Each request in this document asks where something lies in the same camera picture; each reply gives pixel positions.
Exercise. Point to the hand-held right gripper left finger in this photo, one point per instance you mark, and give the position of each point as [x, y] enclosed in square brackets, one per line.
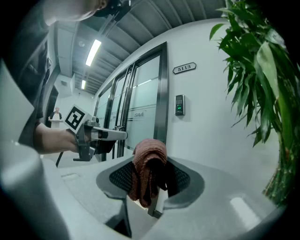
[82, 187]

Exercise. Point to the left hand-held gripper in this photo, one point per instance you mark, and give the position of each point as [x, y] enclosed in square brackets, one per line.
[80, 143]

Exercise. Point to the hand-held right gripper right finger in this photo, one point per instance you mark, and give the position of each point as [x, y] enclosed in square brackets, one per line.
[222, 187]

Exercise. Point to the black keypad access terminal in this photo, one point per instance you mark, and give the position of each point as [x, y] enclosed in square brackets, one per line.
[180, 105]

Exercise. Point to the person's left forearm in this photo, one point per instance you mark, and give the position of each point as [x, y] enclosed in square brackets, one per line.
[51, 139]

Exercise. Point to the plain frosted glass door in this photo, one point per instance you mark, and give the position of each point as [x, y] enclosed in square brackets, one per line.
[118, 100]

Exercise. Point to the frosted glass door with logo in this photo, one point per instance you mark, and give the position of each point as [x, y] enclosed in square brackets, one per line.
[145, 93]

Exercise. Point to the long ceiling light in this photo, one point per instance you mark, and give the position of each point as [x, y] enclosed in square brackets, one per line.
[83, 84]
[93, 52]

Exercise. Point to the round ceiling smoke detector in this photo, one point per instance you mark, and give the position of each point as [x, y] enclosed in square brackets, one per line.
[81, 43]

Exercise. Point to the door number plate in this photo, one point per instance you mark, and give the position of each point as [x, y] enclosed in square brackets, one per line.
[184, 68]

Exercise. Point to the person's black shirt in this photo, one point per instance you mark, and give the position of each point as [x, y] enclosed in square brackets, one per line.
[28, 70]

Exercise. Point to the green potted plant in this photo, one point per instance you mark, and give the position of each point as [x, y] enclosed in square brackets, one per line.
[262, 70]

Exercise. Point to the person's head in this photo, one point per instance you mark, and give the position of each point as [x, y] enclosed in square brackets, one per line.
[70, 9]

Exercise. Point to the dark metal door frame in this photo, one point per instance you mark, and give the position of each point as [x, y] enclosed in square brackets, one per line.
[163, 93]

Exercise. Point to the white ceiling duct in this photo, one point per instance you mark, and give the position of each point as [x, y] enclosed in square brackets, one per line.
[66, 87]

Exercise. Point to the black head-worn camera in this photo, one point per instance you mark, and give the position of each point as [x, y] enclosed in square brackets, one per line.
[112, 7]

